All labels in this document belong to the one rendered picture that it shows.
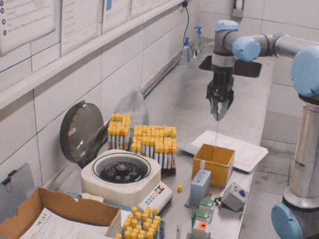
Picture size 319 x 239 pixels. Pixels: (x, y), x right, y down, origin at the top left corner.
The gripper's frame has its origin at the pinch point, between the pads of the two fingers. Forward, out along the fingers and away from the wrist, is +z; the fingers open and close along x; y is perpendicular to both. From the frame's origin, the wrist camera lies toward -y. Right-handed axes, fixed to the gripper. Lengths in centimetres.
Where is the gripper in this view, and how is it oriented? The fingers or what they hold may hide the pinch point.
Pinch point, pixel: (218, 116)
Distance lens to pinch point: 154.5
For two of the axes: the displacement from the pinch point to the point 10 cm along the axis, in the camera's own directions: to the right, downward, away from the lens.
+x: 9.5, 2.1, -2.4
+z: -0.7, 8.8, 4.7
